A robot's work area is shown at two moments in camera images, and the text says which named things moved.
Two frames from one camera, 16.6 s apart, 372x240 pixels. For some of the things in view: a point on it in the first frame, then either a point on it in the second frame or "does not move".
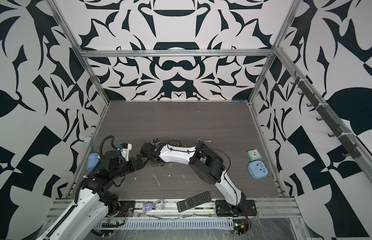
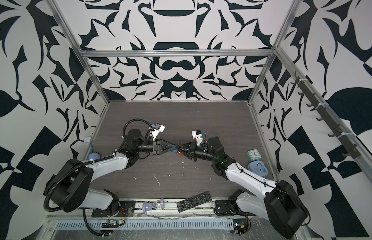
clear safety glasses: x=159 y=204 does not move
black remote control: x=193 y=201 does not move
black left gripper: x=133 y=167 to x=159 y=149
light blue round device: x=257 y=169 does not move
